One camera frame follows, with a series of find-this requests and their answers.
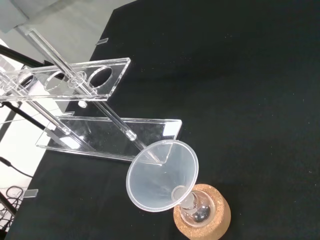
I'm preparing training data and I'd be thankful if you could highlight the translucent plastic funnel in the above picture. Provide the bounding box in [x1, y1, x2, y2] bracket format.
[125, 139, 200, 213]

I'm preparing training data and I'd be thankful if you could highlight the clear acrylic funnel stand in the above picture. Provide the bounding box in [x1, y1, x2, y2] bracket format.
[0, 28, 182, 163]

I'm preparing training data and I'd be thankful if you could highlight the cork ring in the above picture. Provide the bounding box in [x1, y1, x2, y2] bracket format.
[173, 183, 231, 240]

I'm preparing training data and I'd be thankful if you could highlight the black bench cloth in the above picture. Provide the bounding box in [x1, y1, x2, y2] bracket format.
[4, 0, 320, 240]

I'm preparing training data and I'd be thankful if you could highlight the round-bottom glass flask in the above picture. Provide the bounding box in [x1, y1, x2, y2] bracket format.
[178, 189, 216, 225]

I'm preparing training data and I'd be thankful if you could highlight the black cable with plug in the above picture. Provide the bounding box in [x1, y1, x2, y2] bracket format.
[0, 156, 33, 179]

